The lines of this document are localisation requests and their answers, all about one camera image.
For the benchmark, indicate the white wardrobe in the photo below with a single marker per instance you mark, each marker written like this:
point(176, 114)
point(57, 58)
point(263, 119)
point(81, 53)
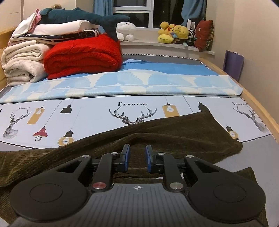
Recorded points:
point(11, 13)

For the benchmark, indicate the cream folded blanket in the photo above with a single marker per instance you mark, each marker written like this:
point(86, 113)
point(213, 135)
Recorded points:
point(21, 63)

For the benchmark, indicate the dark star print blanket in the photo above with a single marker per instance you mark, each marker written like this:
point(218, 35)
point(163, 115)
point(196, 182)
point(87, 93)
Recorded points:
point(87, 33)

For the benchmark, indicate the white folded pillow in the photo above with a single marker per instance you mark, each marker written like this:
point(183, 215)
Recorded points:
point(65, 25)

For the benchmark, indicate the yellow round-headed plush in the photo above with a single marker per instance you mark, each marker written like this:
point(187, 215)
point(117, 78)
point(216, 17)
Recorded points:
point(182, 30)

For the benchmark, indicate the dark red cushion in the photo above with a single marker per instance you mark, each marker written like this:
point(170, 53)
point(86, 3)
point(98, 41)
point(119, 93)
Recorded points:
point(204, 35)

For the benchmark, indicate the striped plush toy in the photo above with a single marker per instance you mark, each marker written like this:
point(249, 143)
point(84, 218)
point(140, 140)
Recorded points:
point(191, 36)

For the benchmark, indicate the purple book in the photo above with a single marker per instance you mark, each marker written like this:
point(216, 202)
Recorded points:
point(233, 65)

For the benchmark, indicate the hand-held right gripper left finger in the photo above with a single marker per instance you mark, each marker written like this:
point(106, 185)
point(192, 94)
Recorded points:
point(127, 157)

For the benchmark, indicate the brown teddy bear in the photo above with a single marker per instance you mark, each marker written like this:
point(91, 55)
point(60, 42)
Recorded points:
point(57, 6)

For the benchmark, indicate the deer and lamp printed bedsheet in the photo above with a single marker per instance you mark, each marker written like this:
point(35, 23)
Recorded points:
point(91, 113)

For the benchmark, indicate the blue leaf pattern quilt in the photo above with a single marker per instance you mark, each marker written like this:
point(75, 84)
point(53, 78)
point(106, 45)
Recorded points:
point(152, 80)

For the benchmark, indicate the red folded blanket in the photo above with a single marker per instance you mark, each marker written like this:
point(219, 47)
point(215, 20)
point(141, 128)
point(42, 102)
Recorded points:
point(82, 56)

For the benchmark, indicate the white window sill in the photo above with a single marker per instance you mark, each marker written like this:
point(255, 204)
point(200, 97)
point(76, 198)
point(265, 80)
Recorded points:
point(143, 43)

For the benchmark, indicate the blue curtain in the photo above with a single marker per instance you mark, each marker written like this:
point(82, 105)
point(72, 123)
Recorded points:
point(102, 6)
point(194, 9)

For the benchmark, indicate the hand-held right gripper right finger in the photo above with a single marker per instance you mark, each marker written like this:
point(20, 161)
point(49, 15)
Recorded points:
point(150, 159)

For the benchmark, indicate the white comb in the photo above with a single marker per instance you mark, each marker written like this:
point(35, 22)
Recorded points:
point(191, 24)

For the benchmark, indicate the white framed window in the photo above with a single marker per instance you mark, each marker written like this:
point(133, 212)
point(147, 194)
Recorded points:
point(165, 13)

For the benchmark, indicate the yellow duck plush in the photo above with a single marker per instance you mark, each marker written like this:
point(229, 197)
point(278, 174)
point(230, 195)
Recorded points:
point(164, 38)

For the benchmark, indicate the white plush toy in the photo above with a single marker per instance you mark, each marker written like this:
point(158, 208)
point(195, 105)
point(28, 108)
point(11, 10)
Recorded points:
point(125, 27)

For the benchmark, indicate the white and pink cloth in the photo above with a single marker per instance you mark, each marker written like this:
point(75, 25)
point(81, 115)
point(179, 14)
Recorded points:
point(26, 26)

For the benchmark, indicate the teal shark plush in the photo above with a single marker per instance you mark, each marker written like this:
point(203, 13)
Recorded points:
point(65, 15)

